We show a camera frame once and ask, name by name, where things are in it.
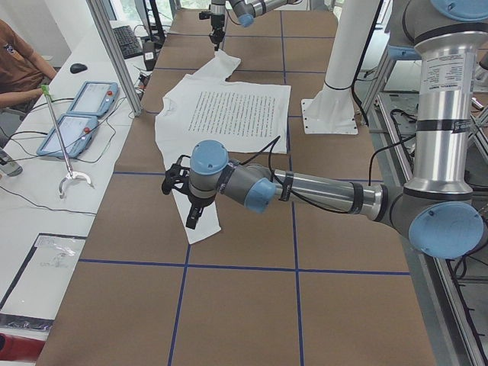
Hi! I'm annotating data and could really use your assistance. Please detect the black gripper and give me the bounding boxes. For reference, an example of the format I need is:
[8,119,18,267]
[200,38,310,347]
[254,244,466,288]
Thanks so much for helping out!
[185,194,214,230]
[209,14,225,51]

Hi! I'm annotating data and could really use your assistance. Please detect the white printed t-shirt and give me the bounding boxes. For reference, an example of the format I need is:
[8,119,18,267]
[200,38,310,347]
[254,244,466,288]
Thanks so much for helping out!
[155,50,291,244]

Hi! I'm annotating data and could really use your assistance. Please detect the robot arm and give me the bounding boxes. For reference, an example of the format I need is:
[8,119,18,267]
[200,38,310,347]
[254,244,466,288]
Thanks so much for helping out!
[182,1,487,259]
[199,0,300,51]

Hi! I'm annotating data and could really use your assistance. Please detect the black power adapter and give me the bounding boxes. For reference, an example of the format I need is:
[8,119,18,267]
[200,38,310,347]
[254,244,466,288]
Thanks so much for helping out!
[143,40,157,71]

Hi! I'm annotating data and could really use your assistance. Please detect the black keyboard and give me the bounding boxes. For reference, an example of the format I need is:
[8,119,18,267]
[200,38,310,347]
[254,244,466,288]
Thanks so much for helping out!
[112,25,143,59]

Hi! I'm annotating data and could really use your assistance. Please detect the metal reacher grabber stick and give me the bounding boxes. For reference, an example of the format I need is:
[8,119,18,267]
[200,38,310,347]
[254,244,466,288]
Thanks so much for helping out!
[40,85,94,199]

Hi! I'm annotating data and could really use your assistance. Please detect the far blue teach pendant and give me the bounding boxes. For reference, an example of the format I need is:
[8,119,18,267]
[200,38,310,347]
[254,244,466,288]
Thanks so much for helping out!
[67,81,119,117]

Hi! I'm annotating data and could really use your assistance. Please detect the black computer mouse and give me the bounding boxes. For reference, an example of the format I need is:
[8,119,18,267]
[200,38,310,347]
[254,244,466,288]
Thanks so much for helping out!
[69,63,88,74]

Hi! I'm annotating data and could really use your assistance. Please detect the clear plastic document sleeve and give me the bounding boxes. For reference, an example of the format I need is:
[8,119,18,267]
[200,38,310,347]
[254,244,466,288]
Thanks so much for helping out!
[1,233,86,332]

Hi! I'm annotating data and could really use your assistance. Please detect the grey water bottle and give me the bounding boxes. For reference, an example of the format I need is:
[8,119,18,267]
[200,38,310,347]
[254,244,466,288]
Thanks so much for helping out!
[0,148,23,177]

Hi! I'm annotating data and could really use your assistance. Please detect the person in brown shirt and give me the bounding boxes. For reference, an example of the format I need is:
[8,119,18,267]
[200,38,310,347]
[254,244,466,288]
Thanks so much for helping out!
[1,20,57,111]

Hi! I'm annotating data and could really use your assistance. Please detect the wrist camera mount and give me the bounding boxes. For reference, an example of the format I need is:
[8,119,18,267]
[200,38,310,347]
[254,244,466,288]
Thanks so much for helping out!
[161,155,190,195]
[198,11,211,20]

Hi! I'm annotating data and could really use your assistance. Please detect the aluminium frame post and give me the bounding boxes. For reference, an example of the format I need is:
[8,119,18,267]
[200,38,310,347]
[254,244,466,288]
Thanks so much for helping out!
[86,0,143,117]

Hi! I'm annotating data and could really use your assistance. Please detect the white camera mast pillar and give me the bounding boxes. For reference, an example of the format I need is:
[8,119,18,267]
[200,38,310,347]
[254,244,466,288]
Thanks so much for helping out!
[301,0,382,135]

